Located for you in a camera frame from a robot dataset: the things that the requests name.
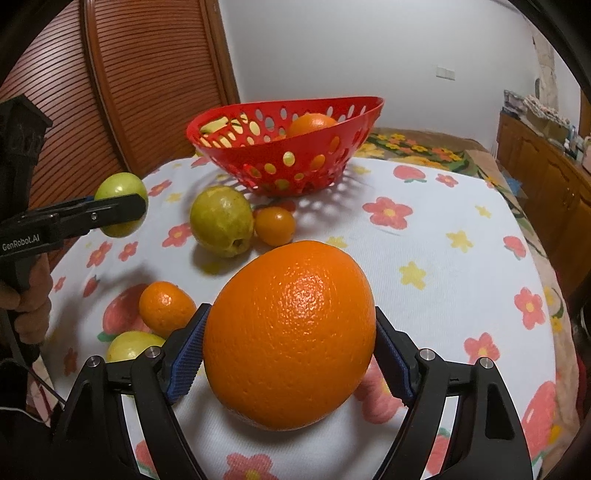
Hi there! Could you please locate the green fruit in basket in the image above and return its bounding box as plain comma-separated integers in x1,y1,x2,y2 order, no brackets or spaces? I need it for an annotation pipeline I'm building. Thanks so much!
199,114,249,135

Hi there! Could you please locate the clutter on cabinet top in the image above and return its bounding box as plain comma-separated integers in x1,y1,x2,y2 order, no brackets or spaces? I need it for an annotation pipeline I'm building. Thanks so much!
502,89,590,166

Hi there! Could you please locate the tiny orange kumquat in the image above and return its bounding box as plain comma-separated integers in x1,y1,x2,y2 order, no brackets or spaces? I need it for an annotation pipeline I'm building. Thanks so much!
254,206,297,247

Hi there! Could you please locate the small yellow lemon fruit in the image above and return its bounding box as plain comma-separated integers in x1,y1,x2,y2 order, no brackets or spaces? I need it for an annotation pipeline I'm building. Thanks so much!
106,331,165,363

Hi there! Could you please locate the red perforated plastic basket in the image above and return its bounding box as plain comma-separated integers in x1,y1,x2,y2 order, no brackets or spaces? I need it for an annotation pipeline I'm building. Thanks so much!
185,96,385,197

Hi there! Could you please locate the mandarin near table edge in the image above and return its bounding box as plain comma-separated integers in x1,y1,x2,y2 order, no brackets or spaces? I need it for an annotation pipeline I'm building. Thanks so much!
138,281,197,339

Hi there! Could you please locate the wooden sideboard cabinet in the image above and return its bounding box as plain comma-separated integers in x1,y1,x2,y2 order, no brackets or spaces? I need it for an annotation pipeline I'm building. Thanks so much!
497,112,590,302

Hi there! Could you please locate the white wall switch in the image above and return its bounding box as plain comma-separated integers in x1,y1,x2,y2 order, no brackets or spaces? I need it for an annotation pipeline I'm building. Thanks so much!
436,66,456,81

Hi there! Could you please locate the left hand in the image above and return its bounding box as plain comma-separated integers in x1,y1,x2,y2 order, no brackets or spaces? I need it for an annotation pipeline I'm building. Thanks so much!
0,254,53,345

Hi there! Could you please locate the white floral strawberry cloth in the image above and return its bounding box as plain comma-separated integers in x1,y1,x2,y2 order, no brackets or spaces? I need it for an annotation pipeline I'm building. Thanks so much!
42,158,556,479

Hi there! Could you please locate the green apple fruit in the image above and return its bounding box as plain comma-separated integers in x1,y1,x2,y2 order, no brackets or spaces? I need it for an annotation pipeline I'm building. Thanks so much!
94,172,148,238

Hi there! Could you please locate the big orange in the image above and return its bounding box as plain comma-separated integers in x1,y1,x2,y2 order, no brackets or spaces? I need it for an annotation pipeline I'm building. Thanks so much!
204,241,377,431

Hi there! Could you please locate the large orange in basket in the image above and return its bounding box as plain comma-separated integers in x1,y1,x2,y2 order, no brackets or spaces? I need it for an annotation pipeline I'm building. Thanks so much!
286,113,337,138

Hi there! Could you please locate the floral bed quilt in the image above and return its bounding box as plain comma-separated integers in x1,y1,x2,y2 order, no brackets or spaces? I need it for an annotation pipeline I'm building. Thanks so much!
355,128,585,447

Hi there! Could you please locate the cream curtain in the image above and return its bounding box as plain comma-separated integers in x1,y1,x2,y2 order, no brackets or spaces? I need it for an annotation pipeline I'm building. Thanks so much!
532,33,558,109

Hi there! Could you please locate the large yellow-green guava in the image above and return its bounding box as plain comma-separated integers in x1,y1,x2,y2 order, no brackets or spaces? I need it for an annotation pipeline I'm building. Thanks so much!
189,185,254,258

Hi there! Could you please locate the brown slatted wardrobe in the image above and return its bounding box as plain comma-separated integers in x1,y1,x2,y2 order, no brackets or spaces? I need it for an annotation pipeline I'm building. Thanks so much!
0,0,242,273

